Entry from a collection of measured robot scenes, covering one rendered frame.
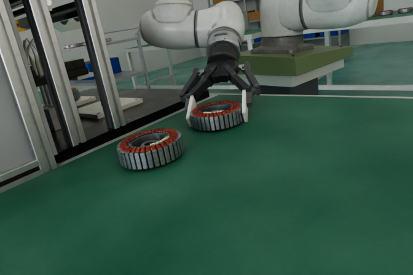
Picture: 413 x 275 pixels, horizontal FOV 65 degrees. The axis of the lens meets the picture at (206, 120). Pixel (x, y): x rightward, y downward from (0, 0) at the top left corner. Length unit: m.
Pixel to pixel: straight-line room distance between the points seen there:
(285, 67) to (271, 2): 0.26
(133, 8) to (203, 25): 7.07
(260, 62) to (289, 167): 0.73
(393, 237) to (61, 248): 0.34
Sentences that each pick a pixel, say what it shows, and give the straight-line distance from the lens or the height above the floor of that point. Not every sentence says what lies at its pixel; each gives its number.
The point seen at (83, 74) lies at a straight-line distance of 0.89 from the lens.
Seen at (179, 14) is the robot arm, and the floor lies 0.99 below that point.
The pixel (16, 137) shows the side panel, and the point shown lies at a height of 0.83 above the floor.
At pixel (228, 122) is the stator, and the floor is 0.76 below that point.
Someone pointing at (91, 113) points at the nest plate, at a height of 0.78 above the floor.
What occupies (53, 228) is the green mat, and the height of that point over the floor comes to 0.75.
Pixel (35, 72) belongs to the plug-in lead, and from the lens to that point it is 0.89.
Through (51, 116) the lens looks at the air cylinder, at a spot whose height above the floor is 0.81.
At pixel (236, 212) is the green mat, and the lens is 0.39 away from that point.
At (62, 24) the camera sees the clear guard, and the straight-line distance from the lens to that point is 1.31.
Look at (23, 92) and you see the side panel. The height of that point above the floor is 0.90.
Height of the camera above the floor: 0.96
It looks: 17 degrees down
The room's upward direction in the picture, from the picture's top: 10 degrees counter-clockwise
